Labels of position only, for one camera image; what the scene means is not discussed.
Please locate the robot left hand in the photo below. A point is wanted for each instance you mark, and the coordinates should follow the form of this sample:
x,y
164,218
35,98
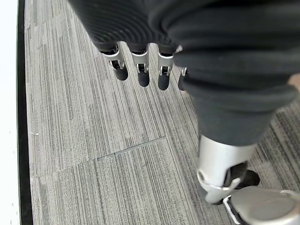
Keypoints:
x,y
211,58

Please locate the black baseboard strip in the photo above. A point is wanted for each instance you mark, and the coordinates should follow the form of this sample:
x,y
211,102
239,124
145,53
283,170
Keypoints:
x,y
23,117

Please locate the silver robot leg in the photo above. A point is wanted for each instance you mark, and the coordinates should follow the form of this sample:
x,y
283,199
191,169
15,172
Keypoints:
x,y
264,208

